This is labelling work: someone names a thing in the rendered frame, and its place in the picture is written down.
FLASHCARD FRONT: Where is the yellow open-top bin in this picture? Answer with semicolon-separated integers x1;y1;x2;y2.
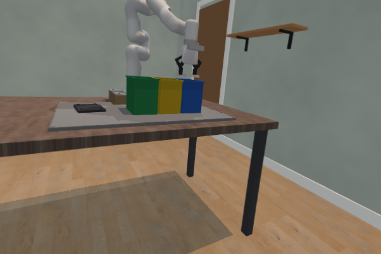
153;77;184;114

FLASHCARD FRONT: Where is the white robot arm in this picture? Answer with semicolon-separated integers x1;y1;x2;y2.
125;0;204;76

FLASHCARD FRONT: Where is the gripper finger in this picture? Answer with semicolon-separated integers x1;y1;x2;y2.
175;56;184;75
192;59;202;75

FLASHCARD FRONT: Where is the blue bin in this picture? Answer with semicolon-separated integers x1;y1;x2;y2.
178;79;205;113

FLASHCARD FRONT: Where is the green open bin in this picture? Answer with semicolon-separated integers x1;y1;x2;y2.
126;75;160;115

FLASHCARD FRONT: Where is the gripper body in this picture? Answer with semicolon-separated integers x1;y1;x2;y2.
179;44;198;65

